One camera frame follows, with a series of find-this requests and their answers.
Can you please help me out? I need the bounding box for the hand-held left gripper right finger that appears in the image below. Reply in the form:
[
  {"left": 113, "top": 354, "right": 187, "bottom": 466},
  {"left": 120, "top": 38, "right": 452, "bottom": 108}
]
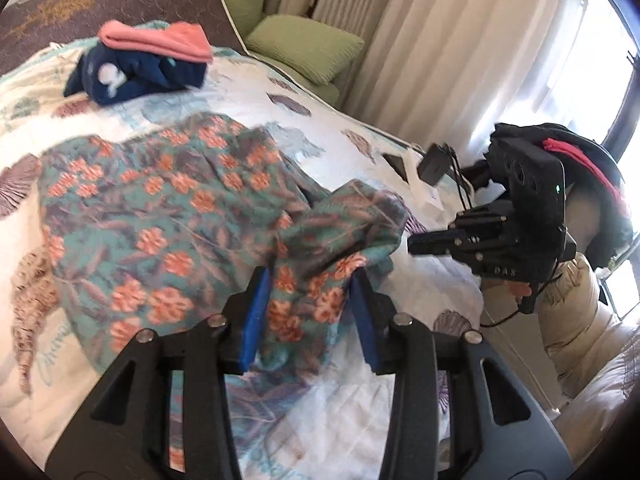
[{"left": 350, "top": 267, "right": 581, "bottom": 480}]

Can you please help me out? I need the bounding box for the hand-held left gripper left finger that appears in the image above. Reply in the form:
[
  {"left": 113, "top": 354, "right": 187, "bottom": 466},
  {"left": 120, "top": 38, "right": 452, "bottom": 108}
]
[{"left": 45, "top": 266, "right": 273, "bottom": 480}]

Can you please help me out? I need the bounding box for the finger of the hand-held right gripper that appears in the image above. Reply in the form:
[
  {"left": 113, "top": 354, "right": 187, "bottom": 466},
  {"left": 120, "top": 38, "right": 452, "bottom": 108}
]
[{"left": 407, "top": 207, "right": 512, "bottom": 267}]

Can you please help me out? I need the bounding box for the teal floral garment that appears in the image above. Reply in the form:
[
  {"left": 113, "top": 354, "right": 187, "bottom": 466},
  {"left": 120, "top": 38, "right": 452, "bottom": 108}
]
[{"left": 37, "top": 112, "right": 411, "bottom": 476}]

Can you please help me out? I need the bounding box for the person's right forearm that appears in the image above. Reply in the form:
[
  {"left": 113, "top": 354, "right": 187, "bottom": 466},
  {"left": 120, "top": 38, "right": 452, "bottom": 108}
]
[{"left": 540, "top": 252, "right": 619, "bottom": 398}]

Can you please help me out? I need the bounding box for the person's right hand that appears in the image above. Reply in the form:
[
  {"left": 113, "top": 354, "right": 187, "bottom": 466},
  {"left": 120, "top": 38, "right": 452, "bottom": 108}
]
[{"left": 507, "top": 280, "right": 534, "bottom": 304}]

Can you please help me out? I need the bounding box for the white printed quilt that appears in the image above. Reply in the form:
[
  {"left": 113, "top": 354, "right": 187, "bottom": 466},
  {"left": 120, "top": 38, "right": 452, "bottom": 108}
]
[{"left": 0, "top": 20, "right": 506, "bottom": 480}]

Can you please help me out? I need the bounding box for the white box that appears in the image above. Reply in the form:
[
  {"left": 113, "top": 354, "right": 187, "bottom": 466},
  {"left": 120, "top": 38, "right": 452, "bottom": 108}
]
[{"left": 407, "top": 152, "right": 444, "bottom": 212}]

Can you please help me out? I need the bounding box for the black adapter box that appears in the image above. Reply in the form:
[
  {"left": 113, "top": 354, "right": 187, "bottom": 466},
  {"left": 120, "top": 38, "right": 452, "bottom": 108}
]
[{"left": 417, "top": 144, "right": 454, "bottom": 184}]

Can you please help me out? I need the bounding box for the black phone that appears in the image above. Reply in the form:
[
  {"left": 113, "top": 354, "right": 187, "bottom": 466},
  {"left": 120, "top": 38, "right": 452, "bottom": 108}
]
[{"left": 382, "top": 152, "right": 412, "bottom": 184}]

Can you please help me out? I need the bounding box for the green pillow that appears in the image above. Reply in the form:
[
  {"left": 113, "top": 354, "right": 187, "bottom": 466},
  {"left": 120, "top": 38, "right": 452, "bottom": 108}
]
[
  {"left": 245, "top": 14, "right": 366, "bottom": 86},
  {"left": 215, "top": 0, "right": 265, "bottom": 36},
  {"left": 295, "top": 80, "right": 342, "bottom": 107}
]

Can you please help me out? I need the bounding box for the cream curtain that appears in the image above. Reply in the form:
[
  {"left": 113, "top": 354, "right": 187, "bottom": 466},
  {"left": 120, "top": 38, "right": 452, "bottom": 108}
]
[{"left": 277, "top": 0, "right": 601, "bottom": 171}]

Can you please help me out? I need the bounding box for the person's cream padded jacket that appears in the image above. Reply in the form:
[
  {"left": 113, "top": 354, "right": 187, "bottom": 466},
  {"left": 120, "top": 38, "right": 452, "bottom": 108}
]
[{"left": 560, "top": 330, "right": 640, "bottom": 462}]

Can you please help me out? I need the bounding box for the navy blue fleece garment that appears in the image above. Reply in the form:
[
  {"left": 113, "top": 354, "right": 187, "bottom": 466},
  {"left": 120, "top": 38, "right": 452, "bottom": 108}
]
[{"left": 62, "top": 42, "right": 206, "bottom": 107}]

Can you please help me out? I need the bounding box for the pink folded garment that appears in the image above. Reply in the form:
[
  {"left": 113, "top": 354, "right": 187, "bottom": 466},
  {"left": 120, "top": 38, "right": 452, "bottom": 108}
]
[{"left": 97, "top": 20, "right": 215, "bottom": 65}]

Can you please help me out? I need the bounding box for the black cable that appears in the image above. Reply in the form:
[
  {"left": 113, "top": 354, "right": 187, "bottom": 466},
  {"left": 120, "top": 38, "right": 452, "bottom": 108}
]
[{"left": 446, "top": 147, "right": 477, "bottom": 211}]

